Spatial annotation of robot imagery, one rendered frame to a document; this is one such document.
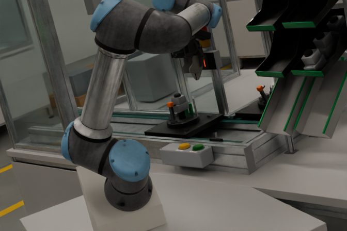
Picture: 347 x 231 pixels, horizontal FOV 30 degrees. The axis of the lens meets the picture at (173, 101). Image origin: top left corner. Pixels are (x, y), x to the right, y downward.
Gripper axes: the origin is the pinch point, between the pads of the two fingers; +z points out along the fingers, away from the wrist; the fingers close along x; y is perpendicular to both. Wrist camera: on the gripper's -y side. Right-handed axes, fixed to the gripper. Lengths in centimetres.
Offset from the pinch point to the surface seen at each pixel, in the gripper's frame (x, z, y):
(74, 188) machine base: -90, 53, 4
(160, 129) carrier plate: -39.5, 26.3, -11.8
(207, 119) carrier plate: -24.3, 26.3, -24.5
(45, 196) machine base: -118, 60, 4
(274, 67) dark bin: 20.6, 2.4, -16.3
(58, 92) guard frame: -86, 7, 0
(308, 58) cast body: 38.4, -2.0, -11.1
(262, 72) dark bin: 18.8, 2.7, -11.8
